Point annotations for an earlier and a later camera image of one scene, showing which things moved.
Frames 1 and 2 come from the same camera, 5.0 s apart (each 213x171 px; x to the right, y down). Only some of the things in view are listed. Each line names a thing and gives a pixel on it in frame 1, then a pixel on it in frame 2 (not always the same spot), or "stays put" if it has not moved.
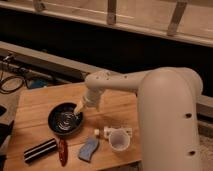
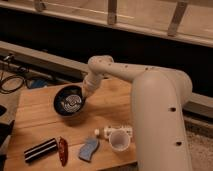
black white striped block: x=39 y=150 stays put
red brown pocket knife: x=63 y=151 stays put
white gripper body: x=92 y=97 to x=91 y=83
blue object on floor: x=39 y=83 stays put
